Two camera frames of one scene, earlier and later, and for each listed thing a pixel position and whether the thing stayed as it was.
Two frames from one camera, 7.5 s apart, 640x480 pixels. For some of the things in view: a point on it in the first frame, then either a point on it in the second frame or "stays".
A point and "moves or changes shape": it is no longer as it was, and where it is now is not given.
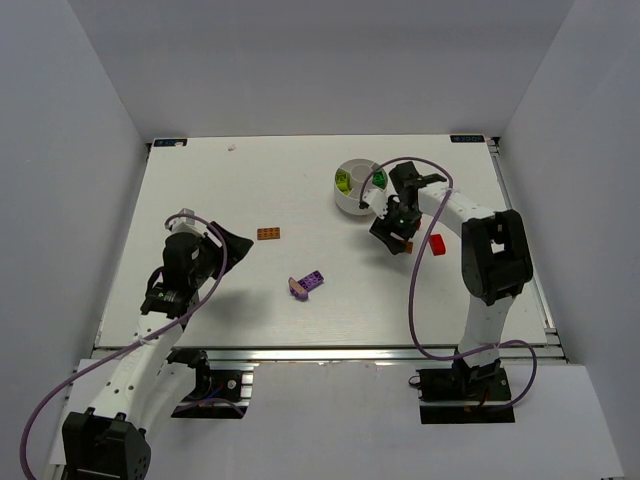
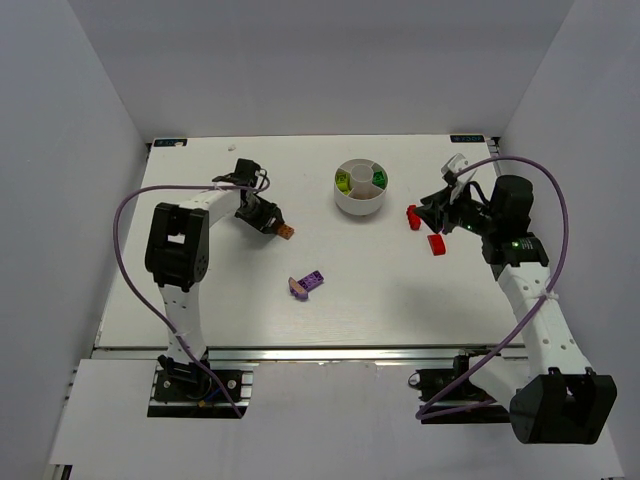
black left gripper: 218,248 -> 270,221
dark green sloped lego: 380,182 stays
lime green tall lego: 344,186 stays
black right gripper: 392,233 -> 442,211
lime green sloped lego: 343,180 stays
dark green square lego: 379,179 stays
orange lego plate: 268,233 moves or changes shape
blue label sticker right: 467,138 stays
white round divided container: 348,180 stays
